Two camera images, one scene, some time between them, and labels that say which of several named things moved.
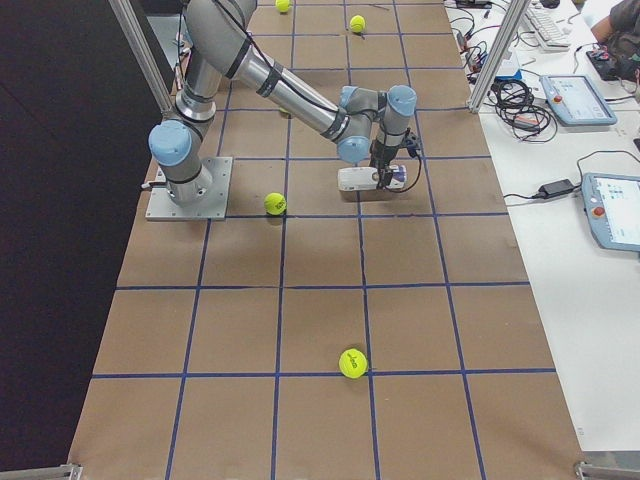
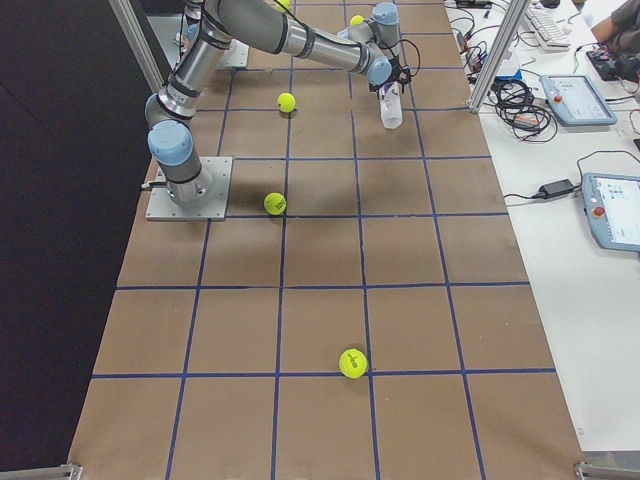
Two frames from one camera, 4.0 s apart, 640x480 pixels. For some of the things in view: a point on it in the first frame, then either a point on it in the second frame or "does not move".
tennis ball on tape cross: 353,363 does not move
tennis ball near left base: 283,5 does not move
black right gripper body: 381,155 → 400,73
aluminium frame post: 497,55 does not move
